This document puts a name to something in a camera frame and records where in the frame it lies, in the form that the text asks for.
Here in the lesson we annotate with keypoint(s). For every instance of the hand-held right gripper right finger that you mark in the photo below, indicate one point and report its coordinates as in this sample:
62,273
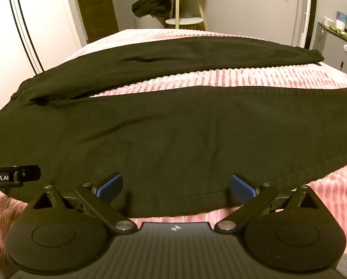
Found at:
243,187

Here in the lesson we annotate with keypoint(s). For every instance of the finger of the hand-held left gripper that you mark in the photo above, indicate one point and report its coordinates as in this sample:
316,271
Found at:
31,173

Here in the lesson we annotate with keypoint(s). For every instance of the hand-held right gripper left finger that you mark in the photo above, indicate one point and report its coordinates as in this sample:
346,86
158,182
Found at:
112,184

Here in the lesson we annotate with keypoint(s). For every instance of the black pants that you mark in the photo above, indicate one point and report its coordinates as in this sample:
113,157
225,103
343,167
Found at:
167,133

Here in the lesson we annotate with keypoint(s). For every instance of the pink ribbed blanket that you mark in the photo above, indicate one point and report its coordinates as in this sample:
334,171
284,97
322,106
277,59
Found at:
225,77

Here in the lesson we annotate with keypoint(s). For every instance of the white wardrobe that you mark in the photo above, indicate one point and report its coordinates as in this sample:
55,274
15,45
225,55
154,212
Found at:
31,20

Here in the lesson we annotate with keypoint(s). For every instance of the grey cabinet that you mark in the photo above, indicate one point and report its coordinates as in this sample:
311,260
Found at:
332,45

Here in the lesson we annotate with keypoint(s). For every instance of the dark brown door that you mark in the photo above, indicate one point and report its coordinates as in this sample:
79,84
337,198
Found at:
93,8

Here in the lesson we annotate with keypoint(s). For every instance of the green leafy item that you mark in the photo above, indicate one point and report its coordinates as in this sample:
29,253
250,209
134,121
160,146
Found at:
340,32

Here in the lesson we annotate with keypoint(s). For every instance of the black cloth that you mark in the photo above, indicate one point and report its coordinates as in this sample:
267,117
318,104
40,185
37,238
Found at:
151,4

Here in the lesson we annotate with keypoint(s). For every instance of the tall white panel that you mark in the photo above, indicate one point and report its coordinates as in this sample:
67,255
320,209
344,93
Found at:
307,8

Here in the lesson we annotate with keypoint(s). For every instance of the blue and white box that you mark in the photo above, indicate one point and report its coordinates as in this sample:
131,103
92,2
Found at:
341,20

